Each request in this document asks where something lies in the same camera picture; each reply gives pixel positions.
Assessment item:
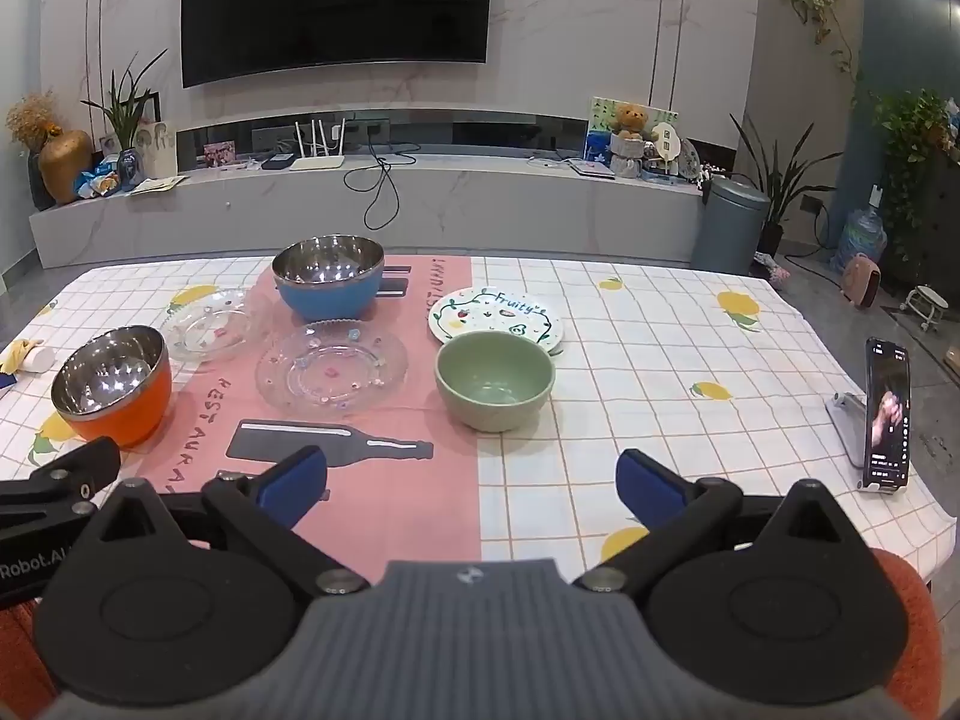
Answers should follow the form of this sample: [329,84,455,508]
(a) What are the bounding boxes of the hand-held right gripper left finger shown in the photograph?
[97,444,368,601]

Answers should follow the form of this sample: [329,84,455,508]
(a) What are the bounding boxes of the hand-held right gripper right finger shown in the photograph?
[574,448,845,595]

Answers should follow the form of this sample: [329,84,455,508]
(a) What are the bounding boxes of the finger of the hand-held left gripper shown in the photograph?
[0,436,122,522]

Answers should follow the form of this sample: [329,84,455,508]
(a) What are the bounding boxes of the orange steel bowl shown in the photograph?
[50,325,173,448]

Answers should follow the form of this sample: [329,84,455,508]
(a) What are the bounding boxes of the beaded clear glass plate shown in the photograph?
[256,319,410,416]

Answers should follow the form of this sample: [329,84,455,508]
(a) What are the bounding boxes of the green ceramic bowl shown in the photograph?
[435,330,557,433]

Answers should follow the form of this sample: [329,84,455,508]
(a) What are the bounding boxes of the deep clear glass plate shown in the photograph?
[160,288,254,363]

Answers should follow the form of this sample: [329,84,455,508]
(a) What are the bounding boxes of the blue steel bowl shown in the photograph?
[271,235,387,320]

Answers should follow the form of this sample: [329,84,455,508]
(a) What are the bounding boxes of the white painted ceramic plate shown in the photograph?
[427,286,566,355]

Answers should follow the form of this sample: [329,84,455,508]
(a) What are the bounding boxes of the pink bottle print mat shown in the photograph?
[133,255,482,565]

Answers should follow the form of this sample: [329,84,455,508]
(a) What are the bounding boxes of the yellow and white wrapper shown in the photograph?
[0,339,58,392]

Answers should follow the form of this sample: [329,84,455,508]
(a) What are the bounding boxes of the white phone stand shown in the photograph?
[825,391,875,470]

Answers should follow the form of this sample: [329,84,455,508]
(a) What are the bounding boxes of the patterned slippers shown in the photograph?
[753,250,793,287]

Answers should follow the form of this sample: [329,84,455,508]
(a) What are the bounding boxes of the grey trash can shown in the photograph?
[689,175,773,277]

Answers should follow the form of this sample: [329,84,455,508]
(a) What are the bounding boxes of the blue snack bag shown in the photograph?
[74,168,122,198]

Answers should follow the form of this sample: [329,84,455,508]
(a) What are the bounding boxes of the orange fuzzy cloth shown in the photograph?
[0,547,943,720]

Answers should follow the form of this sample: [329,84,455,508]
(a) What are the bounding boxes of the pink space heater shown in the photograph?
[839,254,885,309]

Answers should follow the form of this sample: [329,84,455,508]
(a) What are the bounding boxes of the golden vase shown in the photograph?
[38,128,95,204]

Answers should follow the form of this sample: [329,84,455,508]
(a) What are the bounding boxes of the marble television console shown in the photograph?
[28,153,707,272]

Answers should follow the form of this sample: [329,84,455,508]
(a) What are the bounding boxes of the white router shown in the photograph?
[288,118,348,171]

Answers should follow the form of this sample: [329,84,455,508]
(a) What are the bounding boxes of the blue water jug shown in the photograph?
[832,187,888,272]

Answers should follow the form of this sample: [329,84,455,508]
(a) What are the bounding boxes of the white drawing card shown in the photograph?
[138,119,179,180]

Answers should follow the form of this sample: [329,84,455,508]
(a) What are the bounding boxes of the long leaf potted plant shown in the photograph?
[730,112,835,257]

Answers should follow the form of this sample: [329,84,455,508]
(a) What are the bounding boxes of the small white stool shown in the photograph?
[903,284,948,333]

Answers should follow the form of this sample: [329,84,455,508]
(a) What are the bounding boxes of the round white hand fan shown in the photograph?
[644,123,688,175]

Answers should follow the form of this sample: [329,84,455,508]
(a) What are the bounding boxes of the dried flower bunch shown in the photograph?
[5,90,62,156]

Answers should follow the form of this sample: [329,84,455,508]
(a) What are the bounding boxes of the green plant in glass vase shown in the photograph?
[80,49,170,189]

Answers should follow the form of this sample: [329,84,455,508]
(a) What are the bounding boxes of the brown teddy bear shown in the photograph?
[607,103,650,178]

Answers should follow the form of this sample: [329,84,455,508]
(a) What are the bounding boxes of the dark cabinet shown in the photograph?
[888,148,960,302]

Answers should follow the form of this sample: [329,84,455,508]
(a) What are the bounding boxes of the bushy green potted plant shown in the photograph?
[869,86,960,170]

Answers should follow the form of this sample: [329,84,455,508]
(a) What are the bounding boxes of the hanging vine plant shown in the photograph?
[775,0,860,80]

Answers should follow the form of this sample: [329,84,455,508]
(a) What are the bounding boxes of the black cable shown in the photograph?
[343,141,422,230]

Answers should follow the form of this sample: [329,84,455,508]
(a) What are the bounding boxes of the black wall television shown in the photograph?
[181,0,496,89]

